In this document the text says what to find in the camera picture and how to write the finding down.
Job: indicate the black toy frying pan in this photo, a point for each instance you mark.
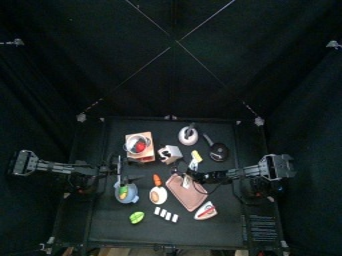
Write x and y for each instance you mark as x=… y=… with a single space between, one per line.
x=219 y=152

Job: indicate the toy cake slice wedge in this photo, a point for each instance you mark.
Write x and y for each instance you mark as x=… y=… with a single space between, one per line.
x=205 y=211

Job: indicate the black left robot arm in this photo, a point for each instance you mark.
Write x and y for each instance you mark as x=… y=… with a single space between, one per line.
x=53 y=166

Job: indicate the silver toy pot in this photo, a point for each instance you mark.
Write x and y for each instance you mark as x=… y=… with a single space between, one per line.
x=133 y=144

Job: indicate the wooden toy stove box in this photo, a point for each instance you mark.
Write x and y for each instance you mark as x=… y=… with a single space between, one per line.
x=143 y=156

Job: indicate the orange toy carrot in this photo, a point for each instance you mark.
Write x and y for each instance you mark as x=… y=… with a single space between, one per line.
x=156 y=180

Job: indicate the white segmented chocolate bar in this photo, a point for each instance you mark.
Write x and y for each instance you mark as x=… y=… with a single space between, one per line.
x=165 y=214

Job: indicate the green toy leaf vegetable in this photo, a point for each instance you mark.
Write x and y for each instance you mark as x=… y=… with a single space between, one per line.
x=136 y=217

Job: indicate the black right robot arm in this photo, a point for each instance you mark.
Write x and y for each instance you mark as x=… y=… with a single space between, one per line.
x=262 y=168

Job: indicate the pink rectangular tray plate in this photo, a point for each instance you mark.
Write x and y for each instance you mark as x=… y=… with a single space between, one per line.
x=189 y=196

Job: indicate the yellow toy block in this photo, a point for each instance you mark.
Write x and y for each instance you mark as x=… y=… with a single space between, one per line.
x=196 y=155

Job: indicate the grey round dish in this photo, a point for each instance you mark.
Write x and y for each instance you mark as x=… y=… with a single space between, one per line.
x=187 y=136

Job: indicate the white cookie cutter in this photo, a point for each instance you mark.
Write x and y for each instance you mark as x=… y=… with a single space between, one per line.
x=192 y=164

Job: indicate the white round plate with egg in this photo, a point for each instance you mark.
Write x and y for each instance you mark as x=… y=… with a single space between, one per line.
x=157 y=195

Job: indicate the grey frame corner bracket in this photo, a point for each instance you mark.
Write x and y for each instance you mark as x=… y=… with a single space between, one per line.
x=259 y=121
x=334 y=44
x=16 y=42
x=80 y=117

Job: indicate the white text label sticker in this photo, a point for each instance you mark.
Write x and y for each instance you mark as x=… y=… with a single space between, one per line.
x=263 y=229

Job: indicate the blue toy pot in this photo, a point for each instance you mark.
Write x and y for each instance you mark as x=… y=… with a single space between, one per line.
x=128 y=197

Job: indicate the red toy strawberry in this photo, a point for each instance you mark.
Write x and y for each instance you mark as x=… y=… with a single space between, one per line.
x=140 y=146

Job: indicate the yellow green toy corn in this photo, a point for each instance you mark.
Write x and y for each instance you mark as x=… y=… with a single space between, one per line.
x=123 y=192

